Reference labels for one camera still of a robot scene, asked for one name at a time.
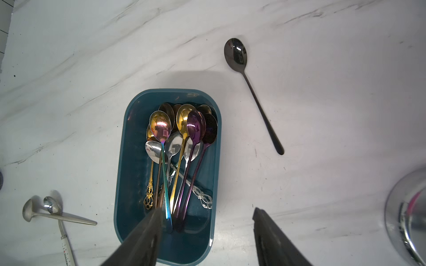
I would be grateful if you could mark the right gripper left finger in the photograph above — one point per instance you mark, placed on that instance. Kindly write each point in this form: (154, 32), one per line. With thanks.
(141, 246)

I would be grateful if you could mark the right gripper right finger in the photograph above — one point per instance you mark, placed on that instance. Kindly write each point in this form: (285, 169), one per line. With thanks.
(273, 247)

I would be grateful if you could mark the gold ornate-handle spoon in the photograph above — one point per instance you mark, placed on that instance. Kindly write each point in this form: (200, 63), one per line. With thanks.
(148, 201)

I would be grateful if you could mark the silver ladle spoon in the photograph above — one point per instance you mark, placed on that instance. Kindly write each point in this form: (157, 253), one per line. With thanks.
(28, 213)

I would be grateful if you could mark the black spoon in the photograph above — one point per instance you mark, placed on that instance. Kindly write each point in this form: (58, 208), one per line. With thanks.
(236, 57)

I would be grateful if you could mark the plain silver spoon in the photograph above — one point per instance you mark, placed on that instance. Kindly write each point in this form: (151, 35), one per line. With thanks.
(154, 151)

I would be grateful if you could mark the rose gold spoon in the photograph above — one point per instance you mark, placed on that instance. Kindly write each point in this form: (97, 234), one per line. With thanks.
(168, 109)
(176, 108)

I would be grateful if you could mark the rainbow ornate-handle spoon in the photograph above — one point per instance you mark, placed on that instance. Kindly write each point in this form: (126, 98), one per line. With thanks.
(205, 109)

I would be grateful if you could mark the chrome wire cup rack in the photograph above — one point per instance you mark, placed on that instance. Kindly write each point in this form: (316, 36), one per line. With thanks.
(405, 217)

